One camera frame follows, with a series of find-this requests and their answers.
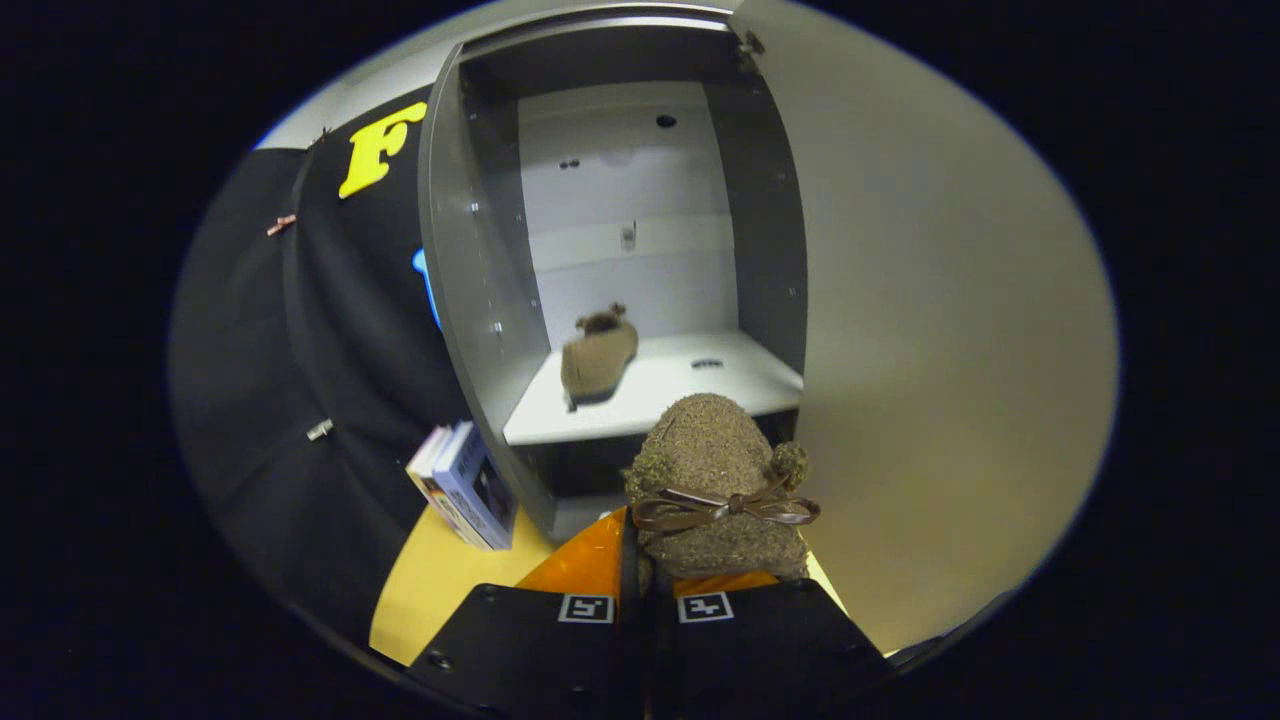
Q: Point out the black backdrop cloth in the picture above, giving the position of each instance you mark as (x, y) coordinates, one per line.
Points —
(330, 350)

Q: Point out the beige shoe cabinet door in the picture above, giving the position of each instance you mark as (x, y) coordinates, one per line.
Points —
(950, 350)

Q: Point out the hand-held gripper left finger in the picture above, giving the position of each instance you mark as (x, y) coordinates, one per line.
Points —
(540, 650)

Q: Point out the grey shoe cabinet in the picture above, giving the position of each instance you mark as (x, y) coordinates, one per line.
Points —
(470, 300)

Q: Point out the blue book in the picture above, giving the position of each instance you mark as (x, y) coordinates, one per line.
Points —
(482, 490)

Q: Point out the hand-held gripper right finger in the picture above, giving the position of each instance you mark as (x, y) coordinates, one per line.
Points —
(760, 650)

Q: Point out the copper clip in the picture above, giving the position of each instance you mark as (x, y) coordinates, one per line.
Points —
(281, 225)

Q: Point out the silver clip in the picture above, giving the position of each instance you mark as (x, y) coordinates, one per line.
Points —
(320, 430)

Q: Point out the brown fuzzy shoe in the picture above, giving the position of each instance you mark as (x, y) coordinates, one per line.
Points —
(710, 440)
(598, 360)

